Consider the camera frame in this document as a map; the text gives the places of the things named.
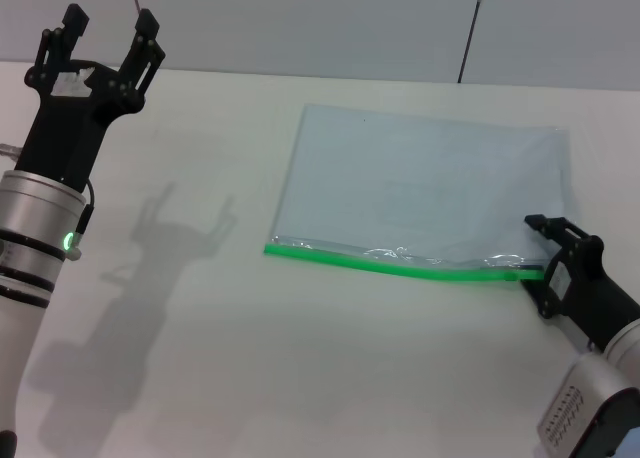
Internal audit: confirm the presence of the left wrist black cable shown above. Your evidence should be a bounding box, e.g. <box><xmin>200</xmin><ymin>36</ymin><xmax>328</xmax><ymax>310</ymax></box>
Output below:
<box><xmin>71</xmin><ymin>177</ymin><xmax>97</xmax><ymax>260</ymax></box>

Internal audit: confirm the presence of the clear document bag green zipper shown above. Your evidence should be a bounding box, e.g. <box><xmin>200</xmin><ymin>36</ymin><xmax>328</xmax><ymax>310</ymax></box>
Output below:
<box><xmin>263</xmin><ymin>102</ymin><xmax>571</xmax><ymax>284</ymax></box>

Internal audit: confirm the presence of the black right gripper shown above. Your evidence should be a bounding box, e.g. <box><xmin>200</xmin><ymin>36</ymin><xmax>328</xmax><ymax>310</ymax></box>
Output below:
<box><xmin>519</xmin><ymin>214</ymin><xmax>640</xmax><ymax>355</ymax></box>

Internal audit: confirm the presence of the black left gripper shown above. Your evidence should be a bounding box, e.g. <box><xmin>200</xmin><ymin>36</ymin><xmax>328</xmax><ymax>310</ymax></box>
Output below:
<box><xmin>14</xmin><ymin>3</ymin><xmax>167</xmax><ymax>193</ymax></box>

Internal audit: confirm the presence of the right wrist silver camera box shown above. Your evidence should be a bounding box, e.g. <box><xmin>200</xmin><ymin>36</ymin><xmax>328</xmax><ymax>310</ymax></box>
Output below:
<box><xmin>536</xmin><ymin>352</ymin><xmax>640</xmax><ymax>458</ymax></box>

